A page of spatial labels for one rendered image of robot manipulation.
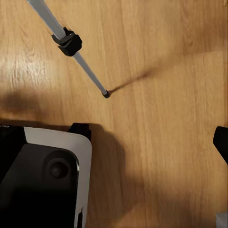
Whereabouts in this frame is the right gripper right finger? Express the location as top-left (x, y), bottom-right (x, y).
top-left (213, 126), bottom-right (228, 164)

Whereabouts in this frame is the camera tripod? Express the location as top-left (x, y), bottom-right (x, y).
top-left (26, 0), bottom-right (110, 98)

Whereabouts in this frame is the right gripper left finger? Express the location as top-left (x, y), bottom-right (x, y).
top-left (0, 126), bottom-right (25, 183)

